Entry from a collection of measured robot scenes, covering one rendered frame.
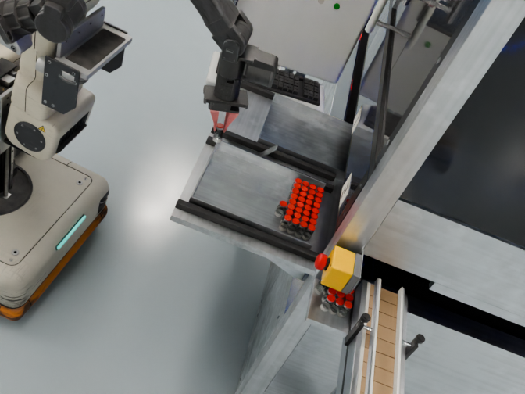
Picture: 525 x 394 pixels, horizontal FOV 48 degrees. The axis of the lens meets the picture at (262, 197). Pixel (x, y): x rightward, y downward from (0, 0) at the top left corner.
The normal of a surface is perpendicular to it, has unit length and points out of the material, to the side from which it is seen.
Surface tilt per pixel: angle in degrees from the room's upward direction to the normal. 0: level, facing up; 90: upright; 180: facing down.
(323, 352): 90
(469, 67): 90
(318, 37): 90
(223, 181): 0
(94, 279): 0
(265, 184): 0
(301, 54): 90
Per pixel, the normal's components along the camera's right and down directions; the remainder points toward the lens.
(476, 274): -0.21, 0.65
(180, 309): 0.31, -0.67
